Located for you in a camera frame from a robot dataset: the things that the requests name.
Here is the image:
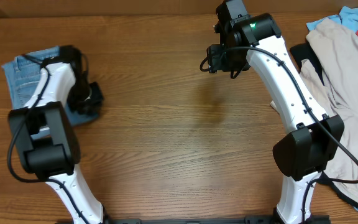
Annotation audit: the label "light blue denim jeans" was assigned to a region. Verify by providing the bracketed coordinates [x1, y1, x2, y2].
[2, 46, 99, 126]

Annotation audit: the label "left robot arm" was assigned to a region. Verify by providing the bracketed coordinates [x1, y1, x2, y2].
[2, 45, 110, 223]

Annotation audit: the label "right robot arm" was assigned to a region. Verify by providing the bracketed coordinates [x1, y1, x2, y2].
[200, 1, 344, 223]

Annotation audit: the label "black garment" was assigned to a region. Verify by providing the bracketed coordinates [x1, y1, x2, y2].
[290, 42, 358, 211]

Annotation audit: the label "beige garment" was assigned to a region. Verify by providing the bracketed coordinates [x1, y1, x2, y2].
[300, 19, 358, 203]

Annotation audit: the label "cardboard backboard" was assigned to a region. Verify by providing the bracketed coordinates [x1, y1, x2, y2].
[0, 0, 358, 18]

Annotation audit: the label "light blue shirt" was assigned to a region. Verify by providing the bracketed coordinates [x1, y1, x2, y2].
[306, 6, 358, 33]

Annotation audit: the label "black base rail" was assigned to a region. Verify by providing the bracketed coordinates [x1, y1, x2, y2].
[54, 214, 331, 224]

